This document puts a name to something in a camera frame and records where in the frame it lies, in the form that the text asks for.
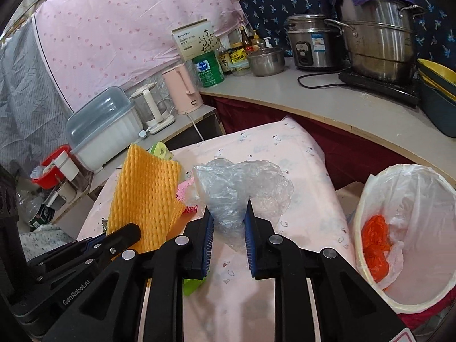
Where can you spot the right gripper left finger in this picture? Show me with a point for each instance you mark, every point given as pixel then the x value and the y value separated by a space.
pixel 139 296

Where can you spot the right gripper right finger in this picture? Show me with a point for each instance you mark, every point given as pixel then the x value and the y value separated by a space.
pixel 318 296

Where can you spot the red plastic bag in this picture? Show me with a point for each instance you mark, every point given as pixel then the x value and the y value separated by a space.
pixel 376 246

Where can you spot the orange foam fruit net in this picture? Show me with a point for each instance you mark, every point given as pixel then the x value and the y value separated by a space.
pixel 145 195

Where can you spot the clear plastic bag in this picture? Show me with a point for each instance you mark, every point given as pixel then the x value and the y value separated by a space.
pixel 226 188

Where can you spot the green tea carton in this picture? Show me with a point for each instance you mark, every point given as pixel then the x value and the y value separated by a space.
pixel 160 150

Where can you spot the white lined trash bin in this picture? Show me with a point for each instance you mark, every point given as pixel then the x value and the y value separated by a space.
pixel 418 205

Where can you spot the red plastic basin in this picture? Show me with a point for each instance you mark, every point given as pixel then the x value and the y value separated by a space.
pixel 47 175

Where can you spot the white lidded glass jar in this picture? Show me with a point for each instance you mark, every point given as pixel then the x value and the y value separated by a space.
pixel 71 172

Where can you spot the pink paper cup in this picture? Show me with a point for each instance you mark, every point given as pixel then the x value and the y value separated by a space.
pixel 184 195

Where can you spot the grey striped cloth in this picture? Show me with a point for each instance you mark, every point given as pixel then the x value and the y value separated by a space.
pixel 33 113

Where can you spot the white box with clear lid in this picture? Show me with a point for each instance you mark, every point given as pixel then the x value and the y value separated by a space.
pixel 102 128

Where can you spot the white glass kettle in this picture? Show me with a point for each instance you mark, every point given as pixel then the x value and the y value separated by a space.
pixel 151 108

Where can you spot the black induction cooktop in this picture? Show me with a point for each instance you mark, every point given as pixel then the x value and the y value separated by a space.
pixel 404 91

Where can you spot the pink electric kettle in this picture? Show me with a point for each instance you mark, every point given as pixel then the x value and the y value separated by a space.
pixel 182 91

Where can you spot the yellow and teal stacked basins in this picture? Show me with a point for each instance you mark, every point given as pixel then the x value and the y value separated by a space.
pixel 437 95

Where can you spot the small steel bowl with lid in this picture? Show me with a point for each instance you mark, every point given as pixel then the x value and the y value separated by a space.
pixel 267 61

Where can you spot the green tin can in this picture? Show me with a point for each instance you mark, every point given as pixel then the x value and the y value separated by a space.
pixel 208 69

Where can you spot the steel rice cooker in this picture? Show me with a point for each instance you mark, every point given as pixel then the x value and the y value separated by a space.
pixel 314 44

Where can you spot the yellow label sauce jar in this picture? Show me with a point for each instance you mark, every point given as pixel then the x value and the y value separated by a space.
pixel 238 58

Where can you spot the large steel steamer pot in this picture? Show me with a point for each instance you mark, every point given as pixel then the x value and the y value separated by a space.
pixel 379 37

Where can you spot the dark sauce bottle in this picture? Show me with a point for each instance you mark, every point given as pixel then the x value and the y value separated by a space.
pixel 224 59

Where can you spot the white cardboard box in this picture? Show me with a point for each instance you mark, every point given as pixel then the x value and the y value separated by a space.
pixel 195 39

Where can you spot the pink dotted wall cloth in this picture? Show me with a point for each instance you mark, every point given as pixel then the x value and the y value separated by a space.
pixel 90 45

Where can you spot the blue patterned wall cloth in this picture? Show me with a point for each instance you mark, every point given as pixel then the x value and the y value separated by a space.
pixel 435 29

